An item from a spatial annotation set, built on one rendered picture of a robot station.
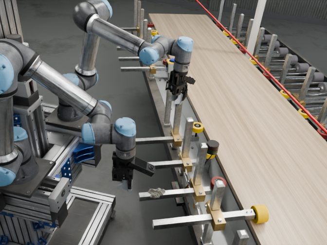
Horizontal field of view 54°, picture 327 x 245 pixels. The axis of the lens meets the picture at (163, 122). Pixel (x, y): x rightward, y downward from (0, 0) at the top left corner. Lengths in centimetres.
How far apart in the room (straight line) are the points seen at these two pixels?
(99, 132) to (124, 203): 164
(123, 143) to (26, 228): 116
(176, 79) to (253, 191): 69
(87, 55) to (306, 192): 135
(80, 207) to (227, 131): 120
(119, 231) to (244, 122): 123
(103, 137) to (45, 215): 58
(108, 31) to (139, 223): 162
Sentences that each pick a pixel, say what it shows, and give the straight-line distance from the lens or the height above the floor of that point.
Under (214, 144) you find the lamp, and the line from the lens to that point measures 158.
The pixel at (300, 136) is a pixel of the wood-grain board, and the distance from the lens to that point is 224.
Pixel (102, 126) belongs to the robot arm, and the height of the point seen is 140.
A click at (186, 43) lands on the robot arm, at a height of 157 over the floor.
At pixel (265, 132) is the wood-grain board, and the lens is 217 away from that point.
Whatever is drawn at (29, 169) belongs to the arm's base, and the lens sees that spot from 151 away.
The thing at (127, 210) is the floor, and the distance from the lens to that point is 271.
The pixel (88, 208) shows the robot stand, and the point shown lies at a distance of 246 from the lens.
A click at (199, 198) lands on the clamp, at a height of 85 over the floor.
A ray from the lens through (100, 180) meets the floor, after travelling 294.
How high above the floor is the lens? 209
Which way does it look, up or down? 35 degrees down
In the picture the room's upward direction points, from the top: 5 degrees clockwise
